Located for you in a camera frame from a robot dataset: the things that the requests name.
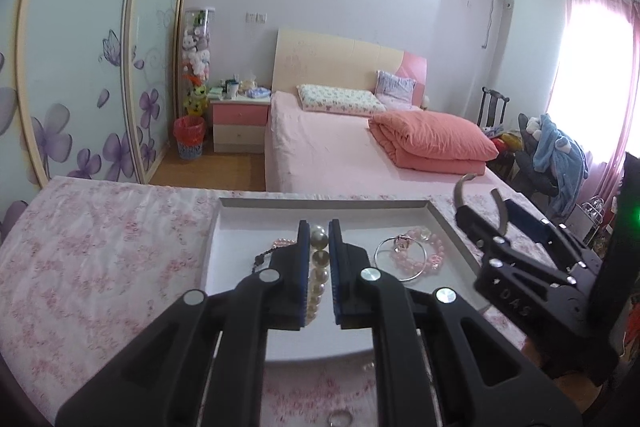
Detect cream and pink headboard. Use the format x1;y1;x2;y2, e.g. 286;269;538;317
271;27;429;108

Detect dark wooden chair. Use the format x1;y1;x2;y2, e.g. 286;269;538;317
477;87;516;168

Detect red and blue waste basket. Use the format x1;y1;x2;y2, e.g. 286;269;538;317
174;116;207;159

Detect white pearl bracelet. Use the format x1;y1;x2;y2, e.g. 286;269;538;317
306;227;331;325

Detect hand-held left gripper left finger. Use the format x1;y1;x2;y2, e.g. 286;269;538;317
55;220;311;427

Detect clear tube of plush toys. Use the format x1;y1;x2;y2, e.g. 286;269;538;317
181;7;217;118

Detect white wire basket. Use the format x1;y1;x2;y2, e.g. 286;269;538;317
580;196;604;219

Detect folded salmon pink quilt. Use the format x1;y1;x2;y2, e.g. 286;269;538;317
369;109;500;172

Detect pink and cream nightstand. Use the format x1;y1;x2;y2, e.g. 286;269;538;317
210;96;272;154

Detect pink floral tablecloth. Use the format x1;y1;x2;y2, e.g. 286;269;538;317
0;176;606;427

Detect grey shallow tray box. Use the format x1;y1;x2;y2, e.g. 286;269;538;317
200;198;488;363

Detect thin silver bangle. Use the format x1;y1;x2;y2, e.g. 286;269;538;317
375;236;432;283

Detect wide silver cuff bracelet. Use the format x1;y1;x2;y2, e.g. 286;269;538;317
452;173;511;238

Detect chunky pink bead bracelet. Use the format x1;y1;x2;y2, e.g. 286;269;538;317
392;227;447;273

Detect grey chair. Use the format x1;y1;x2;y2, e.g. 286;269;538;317
515;114;566;198

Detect floral white pillow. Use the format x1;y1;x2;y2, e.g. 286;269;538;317
297;84;387;115

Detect bed with pink sheet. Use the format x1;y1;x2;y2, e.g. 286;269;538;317
263;91;506;198

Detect blue plush robe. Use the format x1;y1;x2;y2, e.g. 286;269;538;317
525;113;588;218

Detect colourful toys on chair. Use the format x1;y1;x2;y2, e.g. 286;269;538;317
487;132;521;158

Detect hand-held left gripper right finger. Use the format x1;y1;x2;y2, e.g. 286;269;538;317
327;219;583;427

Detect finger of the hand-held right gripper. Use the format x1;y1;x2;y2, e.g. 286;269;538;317
502;198;608;275
454;204;601;345

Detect small lilac pillow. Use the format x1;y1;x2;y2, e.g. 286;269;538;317
375;70;417;108

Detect pink window curtain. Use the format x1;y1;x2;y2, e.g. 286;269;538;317
547;0;640;218

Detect wardrobe with purple flower doors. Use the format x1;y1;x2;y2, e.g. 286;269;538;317
0;0;203;238

